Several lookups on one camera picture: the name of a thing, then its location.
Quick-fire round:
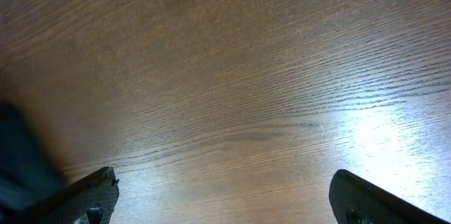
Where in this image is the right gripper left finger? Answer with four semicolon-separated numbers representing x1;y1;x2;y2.
20;167;119;224

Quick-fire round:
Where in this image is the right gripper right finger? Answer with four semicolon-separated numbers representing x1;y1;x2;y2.
328;169;449;224

